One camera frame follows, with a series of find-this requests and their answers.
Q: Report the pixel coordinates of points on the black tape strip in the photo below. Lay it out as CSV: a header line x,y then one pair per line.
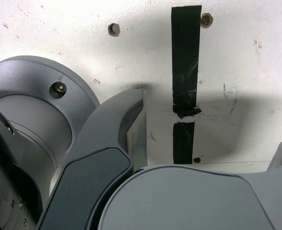
x,y
185,60

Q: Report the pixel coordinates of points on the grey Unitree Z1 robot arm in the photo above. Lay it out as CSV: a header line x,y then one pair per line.
x,y
23,119

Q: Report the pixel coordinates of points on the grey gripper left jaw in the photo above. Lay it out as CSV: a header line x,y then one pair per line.
x,y
102,134

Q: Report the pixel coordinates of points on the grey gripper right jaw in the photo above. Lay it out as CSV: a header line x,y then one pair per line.
x,y
191,201

